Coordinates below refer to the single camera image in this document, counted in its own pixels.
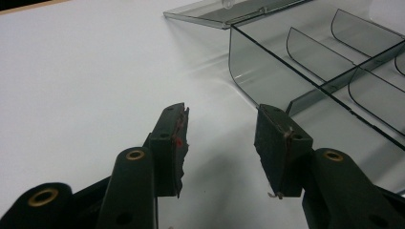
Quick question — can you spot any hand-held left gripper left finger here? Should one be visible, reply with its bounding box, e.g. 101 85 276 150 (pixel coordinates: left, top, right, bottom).
147 101 191 199

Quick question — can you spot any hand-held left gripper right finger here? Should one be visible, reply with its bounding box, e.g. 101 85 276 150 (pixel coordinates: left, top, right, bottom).
253 103 315 200

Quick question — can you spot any clear plastic compartment box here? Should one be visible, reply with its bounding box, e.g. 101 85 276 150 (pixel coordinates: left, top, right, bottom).
162 0 405 196

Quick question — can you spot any white table mat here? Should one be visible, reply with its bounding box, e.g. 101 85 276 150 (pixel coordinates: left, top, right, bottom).
0 0 405 229

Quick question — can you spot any wooden table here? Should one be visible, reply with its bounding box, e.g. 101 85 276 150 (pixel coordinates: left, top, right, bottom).
0 0 70 16

